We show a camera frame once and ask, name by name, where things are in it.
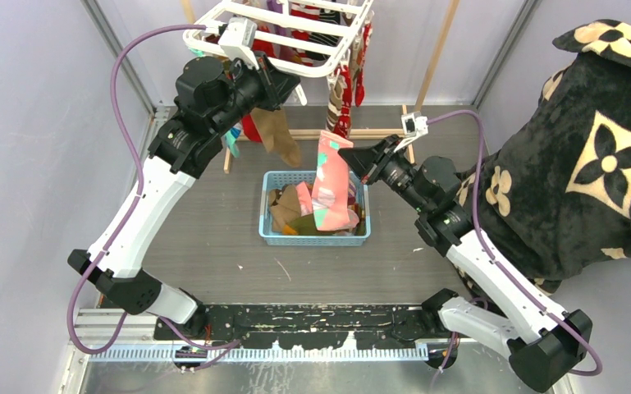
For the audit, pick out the red santa christmas sock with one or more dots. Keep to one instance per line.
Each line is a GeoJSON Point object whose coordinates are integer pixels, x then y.
{"type": "Point", "coordinates": [343, 125]}

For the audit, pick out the wooden hanging rack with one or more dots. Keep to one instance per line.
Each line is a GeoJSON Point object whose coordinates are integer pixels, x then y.
{"type": "Point", "coordinates": [424, 81]}

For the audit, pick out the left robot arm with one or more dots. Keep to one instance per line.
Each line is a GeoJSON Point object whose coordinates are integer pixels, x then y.
{"type": "Point", "coordinates": [210, 100]}

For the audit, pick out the white hanger clip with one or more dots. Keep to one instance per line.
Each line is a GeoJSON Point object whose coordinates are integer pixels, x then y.
{"type": "Point", "coordinates": [299, 95]}

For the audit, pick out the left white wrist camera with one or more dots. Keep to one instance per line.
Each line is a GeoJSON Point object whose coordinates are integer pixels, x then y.
{"type": "Point", "coordinates": [237, 39]}

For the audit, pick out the brown white striped sock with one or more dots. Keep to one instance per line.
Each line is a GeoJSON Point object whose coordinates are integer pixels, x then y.
{"type": "Point", "coordinates": [337, 87]}

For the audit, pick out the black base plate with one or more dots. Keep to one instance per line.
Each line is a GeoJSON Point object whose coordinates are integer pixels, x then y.
{"type": "Point", "coordinates": [321, 327]}

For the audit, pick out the red snowflake sock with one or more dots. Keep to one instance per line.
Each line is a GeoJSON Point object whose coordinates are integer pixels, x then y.
{"type": "Point", "coordinates": [359, 88]}

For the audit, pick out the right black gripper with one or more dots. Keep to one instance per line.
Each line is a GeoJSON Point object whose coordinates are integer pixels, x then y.
{"type": "Point", "coordinates": [369, 162]}

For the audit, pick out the white plastic sock hanger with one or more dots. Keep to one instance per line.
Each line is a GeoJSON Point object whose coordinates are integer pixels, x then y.
{"type": "Point", "coordinates": [310, 39]}

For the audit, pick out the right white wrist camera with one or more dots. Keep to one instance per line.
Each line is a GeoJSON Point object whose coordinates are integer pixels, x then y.
{"type": "Point", "coordinates": [415, 126]}

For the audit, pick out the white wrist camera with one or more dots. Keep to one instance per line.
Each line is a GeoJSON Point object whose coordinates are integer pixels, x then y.
{"type": "Point", "coordinates": [237, 39]}
{"type": "Point", "coordinates": [415, 126]}

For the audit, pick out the pink ribbed sock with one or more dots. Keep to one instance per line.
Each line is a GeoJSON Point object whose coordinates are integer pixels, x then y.
{"type": "Point", "coordinates": [330, 194]}

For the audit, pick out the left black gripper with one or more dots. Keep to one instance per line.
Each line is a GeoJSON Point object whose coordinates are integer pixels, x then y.
{"type": "Point", "coordinates": [275, 84]}

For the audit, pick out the olive green sock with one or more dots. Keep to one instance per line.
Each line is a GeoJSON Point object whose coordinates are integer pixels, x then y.
{"type": "Point", "coordinates": [306, 226]}

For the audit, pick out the tan brown sock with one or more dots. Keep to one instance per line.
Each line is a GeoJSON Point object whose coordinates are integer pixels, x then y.
{"type": "Point", "coordinates": [284, 206]}

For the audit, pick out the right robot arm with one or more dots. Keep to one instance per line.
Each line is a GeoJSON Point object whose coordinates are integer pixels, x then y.
{"type": "Point", "coordinates": [541, 340]}

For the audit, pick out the black floral blanket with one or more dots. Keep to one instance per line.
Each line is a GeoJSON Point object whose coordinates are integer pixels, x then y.
{"type": "Point", "coordinates": [556, 197]}

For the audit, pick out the tan long sock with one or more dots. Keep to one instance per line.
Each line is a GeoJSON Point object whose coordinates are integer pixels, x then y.
{"type": "Point", "coordinates": [274, 132]}

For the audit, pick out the red white patterned sock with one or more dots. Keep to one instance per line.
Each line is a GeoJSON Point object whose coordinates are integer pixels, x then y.
{"type": "Point", "coordinates": [250, 130]}

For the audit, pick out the red white striped sock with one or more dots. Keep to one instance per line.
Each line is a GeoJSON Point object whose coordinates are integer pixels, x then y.
{"type": "Point", "coordinates": [306, 12]}

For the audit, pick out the mint green blue sock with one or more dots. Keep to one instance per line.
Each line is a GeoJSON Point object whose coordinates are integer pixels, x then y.
{"type": "Point", "coordinates": [231, 137]}

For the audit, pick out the light blue plastic basket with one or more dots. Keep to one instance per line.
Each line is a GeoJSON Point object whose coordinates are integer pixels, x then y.
{"type": "Point", "coordinates": [276, 180]}

